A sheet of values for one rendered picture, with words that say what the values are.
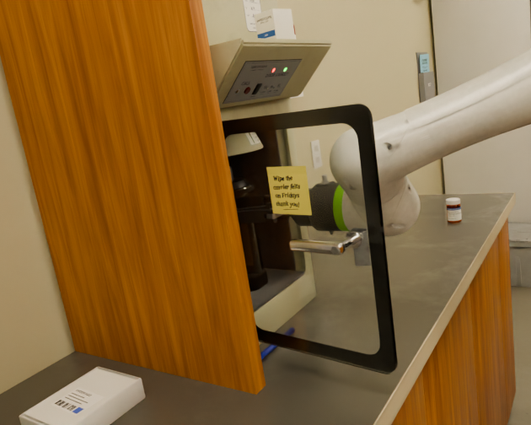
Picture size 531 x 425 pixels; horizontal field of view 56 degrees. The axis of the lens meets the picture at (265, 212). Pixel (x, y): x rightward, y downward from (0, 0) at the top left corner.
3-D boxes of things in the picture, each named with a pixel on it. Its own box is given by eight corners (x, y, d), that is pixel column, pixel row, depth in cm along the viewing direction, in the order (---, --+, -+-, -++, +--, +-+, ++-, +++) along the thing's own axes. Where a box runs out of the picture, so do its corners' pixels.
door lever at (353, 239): (308, 244, 78) (307, 228, 78) (363, 248, 72) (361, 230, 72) (288, 255, 74) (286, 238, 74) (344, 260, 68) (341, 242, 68)
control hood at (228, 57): (195, 112, 85) (185, 51, 83) (291, 97, 111) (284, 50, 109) (251, 104, 79) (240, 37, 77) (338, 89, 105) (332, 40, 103)
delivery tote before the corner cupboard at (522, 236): (439, 282, 352) (436, 237, 344) (455, 262, 384) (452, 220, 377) (537, 291, 316) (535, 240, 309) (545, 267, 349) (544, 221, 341)
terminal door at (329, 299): (247, 336, 95) (211, 121, 86) (399, 374, 75) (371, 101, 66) (244, 337, 94) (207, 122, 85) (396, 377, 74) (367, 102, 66)
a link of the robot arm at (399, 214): (421, 249, 89) (431, 197, 94) (401, 208, 80) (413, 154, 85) (348, 246, 97) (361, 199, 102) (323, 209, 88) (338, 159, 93)
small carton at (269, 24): (259, 47, 96) (254, 14, 95) (277, 46, 100) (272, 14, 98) (276, 43, 93) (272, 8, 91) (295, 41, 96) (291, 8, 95)
